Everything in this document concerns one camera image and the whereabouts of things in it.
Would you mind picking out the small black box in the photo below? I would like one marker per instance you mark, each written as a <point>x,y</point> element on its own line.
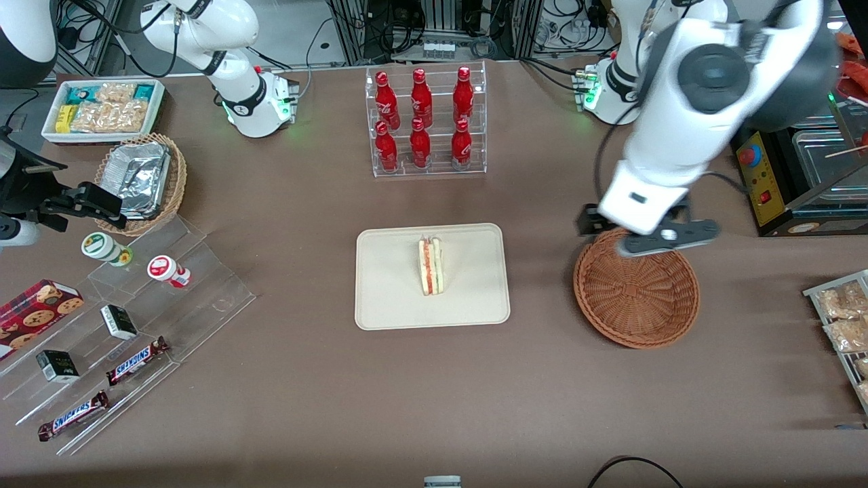
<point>119,322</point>
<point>57,367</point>

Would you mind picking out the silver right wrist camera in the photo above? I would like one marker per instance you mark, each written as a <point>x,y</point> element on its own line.
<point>17,232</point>

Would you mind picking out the aluminium foil container stack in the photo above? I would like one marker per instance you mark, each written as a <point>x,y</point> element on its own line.
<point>139,177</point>

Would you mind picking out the grey power strip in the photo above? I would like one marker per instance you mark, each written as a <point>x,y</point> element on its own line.
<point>439,50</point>

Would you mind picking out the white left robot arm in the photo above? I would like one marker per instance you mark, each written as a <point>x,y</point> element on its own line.
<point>678,102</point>

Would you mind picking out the red tartan cookie box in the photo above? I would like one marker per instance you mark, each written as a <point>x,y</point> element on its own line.
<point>37,315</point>

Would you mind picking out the clear acrylic bottle rack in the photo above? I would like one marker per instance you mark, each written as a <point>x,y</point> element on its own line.
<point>441,108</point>

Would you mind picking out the red cola bottle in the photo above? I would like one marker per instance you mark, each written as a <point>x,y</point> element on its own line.
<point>386,149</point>
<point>463,95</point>
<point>386,98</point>
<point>420,146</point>
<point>462,146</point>
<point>421,98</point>

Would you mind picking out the small grey device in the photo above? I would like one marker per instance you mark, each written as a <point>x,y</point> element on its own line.
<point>442,482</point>

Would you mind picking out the clear bag of biscuits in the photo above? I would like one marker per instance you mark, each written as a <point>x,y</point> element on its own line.
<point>841,301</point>
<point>847,335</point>
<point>862,367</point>
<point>864,393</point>

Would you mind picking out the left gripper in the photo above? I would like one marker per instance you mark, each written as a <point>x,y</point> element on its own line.
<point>587,221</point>

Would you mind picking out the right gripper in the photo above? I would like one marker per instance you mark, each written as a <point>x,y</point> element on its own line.
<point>24,188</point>

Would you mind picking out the white snack bin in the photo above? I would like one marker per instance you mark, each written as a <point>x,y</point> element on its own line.
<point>157,112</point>

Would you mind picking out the yellow snack packet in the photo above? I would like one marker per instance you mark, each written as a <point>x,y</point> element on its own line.
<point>64,118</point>

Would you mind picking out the large clear cracker bag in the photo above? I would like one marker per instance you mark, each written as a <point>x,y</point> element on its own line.
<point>112,116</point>

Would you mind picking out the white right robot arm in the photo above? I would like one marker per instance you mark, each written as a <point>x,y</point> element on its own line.
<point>237,68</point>

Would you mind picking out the round brown wicker basket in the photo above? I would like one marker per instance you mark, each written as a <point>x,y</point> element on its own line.
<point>637,298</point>

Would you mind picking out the clear acrylic step display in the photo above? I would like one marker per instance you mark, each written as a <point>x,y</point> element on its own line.
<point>203,298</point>

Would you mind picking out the teal snack packet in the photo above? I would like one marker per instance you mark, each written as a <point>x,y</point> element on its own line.
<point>144,91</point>
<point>79,94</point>

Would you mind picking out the Snickers chocolate bar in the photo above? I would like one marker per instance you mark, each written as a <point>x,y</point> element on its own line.
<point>135,361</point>
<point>73,416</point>

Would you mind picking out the triangular sandwich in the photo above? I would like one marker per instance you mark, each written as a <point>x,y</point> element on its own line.
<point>432,268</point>

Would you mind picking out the light tan wicker basket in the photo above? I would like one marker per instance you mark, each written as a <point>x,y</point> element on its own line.
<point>178,183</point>

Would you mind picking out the aluminium equipment frame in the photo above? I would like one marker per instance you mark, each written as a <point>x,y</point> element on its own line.
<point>447,20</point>

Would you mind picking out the red lid yogurt cup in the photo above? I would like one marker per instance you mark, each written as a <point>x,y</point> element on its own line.
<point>163,268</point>

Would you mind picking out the green lid yogurt cup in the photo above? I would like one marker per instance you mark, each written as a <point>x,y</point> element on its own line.
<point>102,247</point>

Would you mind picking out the cream rectangular tray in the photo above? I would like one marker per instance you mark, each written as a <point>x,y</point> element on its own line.
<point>393,285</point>

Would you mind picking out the black food warmer machine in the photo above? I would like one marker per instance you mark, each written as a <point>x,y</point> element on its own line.
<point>780,203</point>

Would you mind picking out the small clear cracker bag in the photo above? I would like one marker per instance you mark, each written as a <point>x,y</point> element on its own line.
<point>115,92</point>

